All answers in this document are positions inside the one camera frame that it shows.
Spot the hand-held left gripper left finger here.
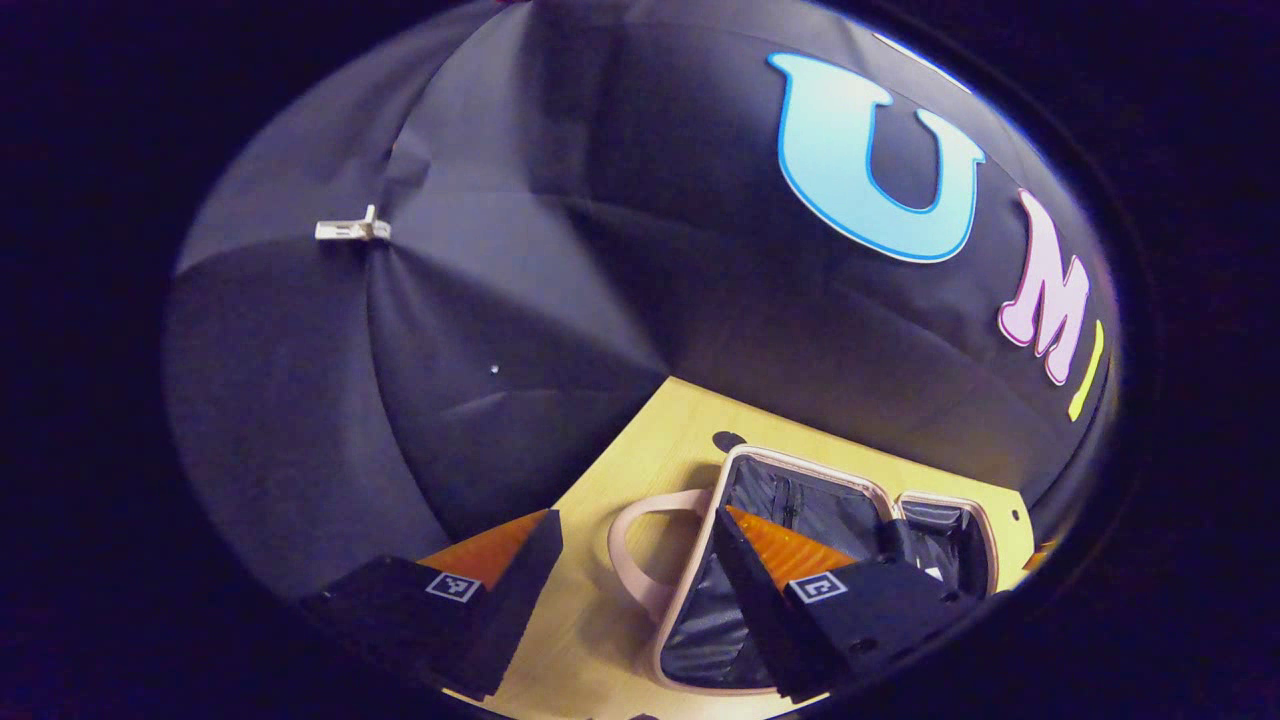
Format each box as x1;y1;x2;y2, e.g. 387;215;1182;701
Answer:
298;508;566;702

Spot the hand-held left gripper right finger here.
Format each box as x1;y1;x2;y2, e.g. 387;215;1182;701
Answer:
710;505;979;704

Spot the pale pink scalloped suitcase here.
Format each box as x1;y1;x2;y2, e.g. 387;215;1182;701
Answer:
608;444;1001;698

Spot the black backdrop cloth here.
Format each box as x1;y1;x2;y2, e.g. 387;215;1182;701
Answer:
162;0;1121;601

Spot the silver cloth clip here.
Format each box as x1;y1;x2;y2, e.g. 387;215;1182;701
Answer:
314;204;392;243

